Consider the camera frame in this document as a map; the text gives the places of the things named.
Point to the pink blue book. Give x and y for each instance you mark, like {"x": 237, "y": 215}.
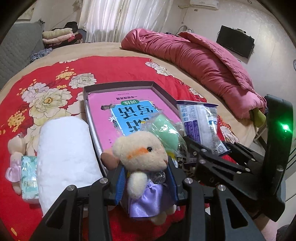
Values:
{"x": 120, "y": 113}

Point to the white sheer curtain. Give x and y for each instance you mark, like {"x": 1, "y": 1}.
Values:
{"x": 110, "y": 21}

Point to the grey quilted headboard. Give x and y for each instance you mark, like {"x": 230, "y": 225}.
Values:
{"x": 21, "y": 42}

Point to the white air conditioner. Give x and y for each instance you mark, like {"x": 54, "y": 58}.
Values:
{"x": 208, "y": 4}

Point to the white rolled towel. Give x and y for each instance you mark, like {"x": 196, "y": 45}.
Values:
{"x": 65, "y": 157}

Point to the green sponge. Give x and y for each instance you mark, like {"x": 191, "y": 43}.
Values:
{"x": 168, "y": 133}

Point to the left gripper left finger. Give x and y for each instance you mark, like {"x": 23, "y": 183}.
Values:
{"x": 63, "y": 221}

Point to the blue patterned cloth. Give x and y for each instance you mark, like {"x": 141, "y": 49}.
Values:
{"x": 40, "y": 54}

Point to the stack of folded clothes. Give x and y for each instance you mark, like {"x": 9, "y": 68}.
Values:
{"x": 70, "y": 34}

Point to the red floral blanket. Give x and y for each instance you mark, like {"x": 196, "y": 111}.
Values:
{"x": 55, "y": 91}

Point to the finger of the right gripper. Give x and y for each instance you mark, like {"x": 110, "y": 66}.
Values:
{"x": 196, "y": 150}
{"x": 237, "y": 148}

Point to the green flower tissue pack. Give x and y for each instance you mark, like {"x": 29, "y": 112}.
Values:
{"x": 29, "y": 186}

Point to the black wall television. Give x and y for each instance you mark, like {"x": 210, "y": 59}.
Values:
{"x": 235, "y": 40}

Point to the purple white wipes pack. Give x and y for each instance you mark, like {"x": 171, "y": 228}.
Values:
{"x": 200, "y": 121}

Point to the pink folded quilt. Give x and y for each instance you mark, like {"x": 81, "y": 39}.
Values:
{"x": 209, "y": 63}

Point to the pink makeup sponge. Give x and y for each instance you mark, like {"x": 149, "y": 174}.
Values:
{"x": 109, "y": 160}

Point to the green pillow under quilt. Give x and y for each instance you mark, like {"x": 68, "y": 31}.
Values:
{"x": 257, "y": 117}

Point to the beige bed sheet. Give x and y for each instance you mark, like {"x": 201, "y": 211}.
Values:
{"x": 243, "y": 129}

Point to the small bear pink dress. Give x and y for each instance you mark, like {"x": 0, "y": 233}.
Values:
{"x": 17, "y": 149}

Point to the white bear purple dress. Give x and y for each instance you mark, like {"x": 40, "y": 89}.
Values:
{"x": 147, "y": 196}

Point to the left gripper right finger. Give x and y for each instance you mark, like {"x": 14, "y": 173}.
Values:
{"x": 212, "y": 213}

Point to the dark shallow box tray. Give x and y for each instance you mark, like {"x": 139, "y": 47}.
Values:
{"x": 118, "y": 86}

